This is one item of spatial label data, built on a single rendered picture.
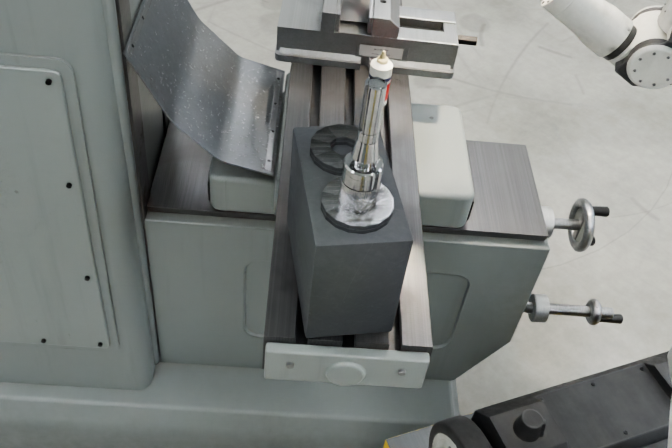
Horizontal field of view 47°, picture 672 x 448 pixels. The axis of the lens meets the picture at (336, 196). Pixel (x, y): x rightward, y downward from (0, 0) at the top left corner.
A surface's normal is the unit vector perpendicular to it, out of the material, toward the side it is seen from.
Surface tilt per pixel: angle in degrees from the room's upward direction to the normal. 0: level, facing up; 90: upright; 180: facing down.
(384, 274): 90
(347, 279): 90
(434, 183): 0
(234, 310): 90
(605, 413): 0
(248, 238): 90
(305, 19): 0
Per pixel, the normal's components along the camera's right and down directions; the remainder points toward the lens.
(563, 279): 0.09, -0.71
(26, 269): -0.01, 0.68
